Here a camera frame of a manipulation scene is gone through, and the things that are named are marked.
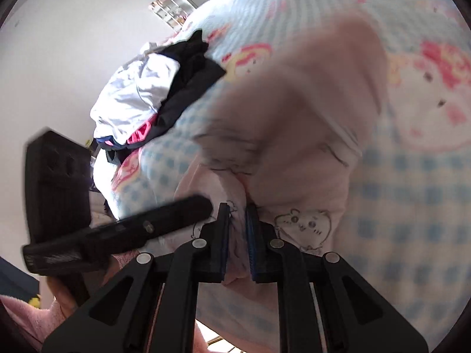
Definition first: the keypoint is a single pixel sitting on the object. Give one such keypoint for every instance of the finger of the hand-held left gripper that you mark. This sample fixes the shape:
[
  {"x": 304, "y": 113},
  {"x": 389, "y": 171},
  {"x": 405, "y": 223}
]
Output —
[{"x": 165, "y": 218}]

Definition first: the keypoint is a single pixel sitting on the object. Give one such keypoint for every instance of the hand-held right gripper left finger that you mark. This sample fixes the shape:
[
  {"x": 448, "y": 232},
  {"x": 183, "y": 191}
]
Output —
[{"x": 217, "y": 253}]

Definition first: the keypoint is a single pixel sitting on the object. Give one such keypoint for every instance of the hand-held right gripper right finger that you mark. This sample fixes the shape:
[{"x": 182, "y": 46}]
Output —
[{"x": 257, "y": 253}]

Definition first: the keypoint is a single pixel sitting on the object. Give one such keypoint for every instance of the pink printed pajama pants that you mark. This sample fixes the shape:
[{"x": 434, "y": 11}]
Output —
[{"x": 301, "y": 136}]

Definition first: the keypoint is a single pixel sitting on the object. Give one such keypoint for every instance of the person's left forearm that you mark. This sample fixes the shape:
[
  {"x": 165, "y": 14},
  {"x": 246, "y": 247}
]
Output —
[{"x": 33, "y": 323}]

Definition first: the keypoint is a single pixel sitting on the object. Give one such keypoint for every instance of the navy garment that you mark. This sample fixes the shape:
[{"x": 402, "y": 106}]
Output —
[{"x": 108, "y": 143}]

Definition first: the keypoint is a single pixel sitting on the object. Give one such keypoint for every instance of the magenta garment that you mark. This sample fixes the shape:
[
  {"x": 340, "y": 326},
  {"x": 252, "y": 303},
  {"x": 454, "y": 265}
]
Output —
[{"x": 140, "y": 134}]

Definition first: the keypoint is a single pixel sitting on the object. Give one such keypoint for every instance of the white garment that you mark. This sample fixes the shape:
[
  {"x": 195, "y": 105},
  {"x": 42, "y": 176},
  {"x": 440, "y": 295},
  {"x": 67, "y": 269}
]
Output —
[{"x": 128, "y": 95}]

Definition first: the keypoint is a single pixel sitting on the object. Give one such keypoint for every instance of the black garment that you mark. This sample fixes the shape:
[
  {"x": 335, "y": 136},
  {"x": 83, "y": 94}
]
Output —
[{"x": 191, "y": 81}]

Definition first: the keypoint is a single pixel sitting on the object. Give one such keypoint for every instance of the blue checked printed blanket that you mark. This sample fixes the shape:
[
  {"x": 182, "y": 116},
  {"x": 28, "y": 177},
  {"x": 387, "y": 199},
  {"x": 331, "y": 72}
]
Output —
[{"x": 404, "y": 228}]

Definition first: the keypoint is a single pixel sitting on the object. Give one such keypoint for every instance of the white shelf rack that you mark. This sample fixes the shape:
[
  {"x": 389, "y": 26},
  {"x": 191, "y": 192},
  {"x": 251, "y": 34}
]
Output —
[{"x": 169, "y": 13}]

